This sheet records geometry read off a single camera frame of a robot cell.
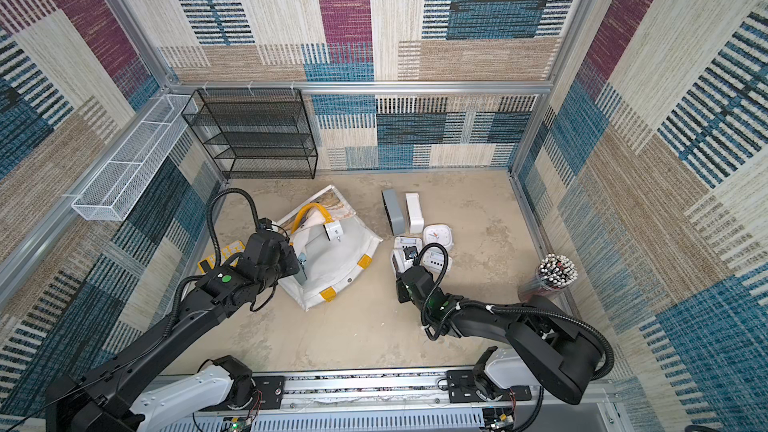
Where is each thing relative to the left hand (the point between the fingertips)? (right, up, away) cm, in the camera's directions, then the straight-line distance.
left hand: (296, 253), depth 80 cm
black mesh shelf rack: (-24, +39, +31) cm, 55 cm away
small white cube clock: (+7, +5, +16) cm, 18 cm away
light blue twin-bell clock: (0, -8, +7) cm, 10 cm away
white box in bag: (+28, -4, +7) cm, 29 cm away
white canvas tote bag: (+7, 0, +19) cm, 21 cm away
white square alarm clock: (+41, +3, +19) cm, 45 cm away
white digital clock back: (+38, -4, +13) cm, 41 cm away
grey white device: (+26, +11, +17) cm, 33 cm away
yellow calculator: (-26, -2, +18) cm, 32 cm away
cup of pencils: (+65, -4, -6) cm, 65 cm away
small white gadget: (+28, 0, +17) cm, 33 cm away
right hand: (+30, -8, +10) cm, 33 cm away
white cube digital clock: (+33, +10, +22) cm, 41 cm away
